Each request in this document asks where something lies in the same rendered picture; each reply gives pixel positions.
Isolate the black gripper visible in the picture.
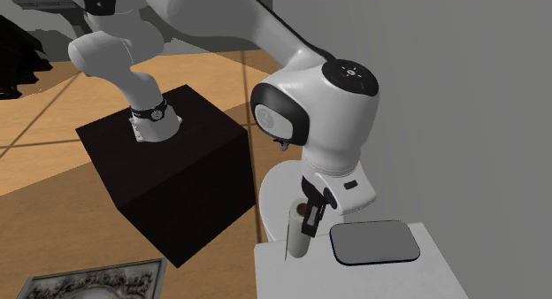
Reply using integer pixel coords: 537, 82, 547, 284
300, 175, 339, 238

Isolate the white toilet paper roll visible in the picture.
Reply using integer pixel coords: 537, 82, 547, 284
284, 197, 312, 262

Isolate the grey flat tablet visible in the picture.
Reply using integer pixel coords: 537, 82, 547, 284
329, 219, 422, 267

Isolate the black robot stand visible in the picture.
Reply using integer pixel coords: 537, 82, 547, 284
75, 83, 258, 270

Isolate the grey ornate framed picture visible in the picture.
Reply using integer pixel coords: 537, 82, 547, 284
16, 257, 169, 299

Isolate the black dark furniture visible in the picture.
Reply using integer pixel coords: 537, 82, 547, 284
0, 14, 54, 101

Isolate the dark grey wall shelf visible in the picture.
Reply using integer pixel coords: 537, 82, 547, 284
10, 0, 94, 37

